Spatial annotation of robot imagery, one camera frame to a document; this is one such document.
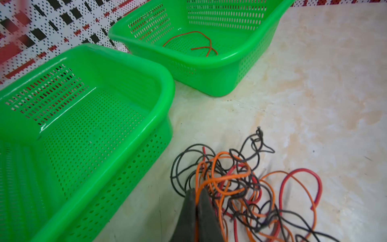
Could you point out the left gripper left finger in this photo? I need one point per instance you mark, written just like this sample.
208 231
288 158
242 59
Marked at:
185 230

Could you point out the middle green plastic basket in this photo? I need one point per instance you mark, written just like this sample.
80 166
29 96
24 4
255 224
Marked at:
77 135

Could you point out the green plastic basket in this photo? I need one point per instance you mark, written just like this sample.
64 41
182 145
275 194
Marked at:
207 45
77 135

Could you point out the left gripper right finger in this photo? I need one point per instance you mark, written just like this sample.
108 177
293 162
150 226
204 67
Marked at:
209 228

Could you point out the right green plastic basket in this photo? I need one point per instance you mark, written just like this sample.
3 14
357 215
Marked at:
207 45

